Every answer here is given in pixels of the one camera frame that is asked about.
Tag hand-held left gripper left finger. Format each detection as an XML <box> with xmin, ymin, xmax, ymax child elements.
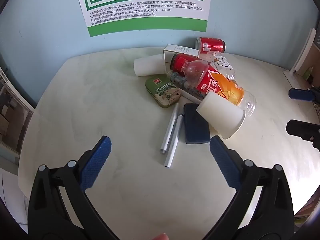
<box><xmin>27</xmin><ymin>135</ymin><xmax>118</xmax><ymax>240</ymax></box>

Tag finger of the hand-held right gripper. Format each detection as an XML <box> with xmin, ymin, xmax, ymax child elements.
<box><xmin>288</xmin><ymin>86</ymin><xmax>320</xmax><ymax>103</ymax></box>
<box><xmin>286</xmin><ymin>119</ymin><xmax>320</xmax><ymax>152</ymax></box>

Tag green metal tin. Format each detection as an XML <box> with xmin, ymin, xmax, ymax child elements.
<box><xmin>145</xmin><ymin>76</ymin><xmax>182</xmax><ymax>108</ymax></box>

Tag grey patterned tube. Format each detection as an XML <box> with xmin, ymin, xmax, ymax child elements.
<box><xmin>167</xmin><ymin>71</ymin><xmax>208</xmax><ymax>100</ymax></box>

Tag white paper cup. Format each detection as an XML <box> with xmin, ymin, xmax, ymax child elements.
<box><xmin>133</xmin><ymin>54</ymin><xmax>167</xmax><ymax>77</ymax></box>
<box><xmin>195</xmin><ymin>91</ymin><xmax>247</xmax><ymax>140</ymax></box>

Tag green striped wall poster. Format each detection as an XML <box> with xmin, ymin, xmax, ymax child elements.
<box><xmin>74</xmin><ymin>0</ymin><xmax>213</xmax><ymax>37</ymax></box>

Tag white stick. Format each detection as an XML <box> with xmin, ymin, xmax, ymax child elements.
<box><xmin>180</xmin><ymin>90</ymin><xmax>202</xmax><ymax>103</ymax></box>

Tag white marker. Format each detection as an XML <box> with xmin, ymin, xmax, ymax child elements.
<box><xmin>164</xmin><ymin>114</ymin><xmax>185</xmax><ymax>168</ymax></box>

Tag white and green carton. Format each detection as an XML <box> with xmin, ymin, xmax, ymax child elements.
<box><xmin>163</xmin><ymin>44</ymin><xmax>200</xmax><ymax>63</ymax></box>

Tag clear bottle with white label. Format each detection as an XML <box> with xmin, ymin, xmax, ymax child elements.
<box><xmin>206</xmin><ymin>51</ymin><xmax>236</xmax><ymax>79</ymax></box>

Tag dark blue case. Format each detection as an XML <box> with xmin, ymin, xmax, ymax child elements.
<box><xmin>183</xmin><ymin>103</ymin><xmax>211</xmax><ymax>145</ymax></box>

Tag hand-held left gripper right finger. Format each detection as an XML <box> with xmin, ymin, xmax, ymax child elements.
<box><xmin>202</xmin><ymin>135</ymin><xmax>294</xmax><ymax>240</ymax></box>

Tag open doorway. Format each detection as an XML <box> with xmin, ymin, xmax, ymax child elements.
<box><xmin>0</xmin><ymin>65</ymin><xmax>35</xmax><ymax>175</ymax></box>

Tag red cylindrical container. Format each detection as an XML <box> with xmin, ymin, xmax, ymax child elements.
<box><xmin>171</xmin><ymin>53</ymin><xmax>210</xmax><ymax>72</ymax></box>

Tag grey pen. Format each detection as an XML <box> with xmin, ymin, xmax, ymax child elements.
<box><xmin>160</xmin><ymin>103</ymin><xmax>180</xmax><ymax>155</ymax></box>

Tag red soda can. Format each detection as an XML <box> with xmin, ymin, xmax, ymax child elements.
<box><xmin>195</xmin><ymin>37</ymin><xmax>227</xmax><ymax>53</ymax></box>

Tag orange label plastic bottle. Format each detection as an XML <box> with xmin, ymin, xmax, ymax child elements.
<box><xmin>180</xmin><ymin>61</ymin><xmax>257</xmax><ymax>117</ymax></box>

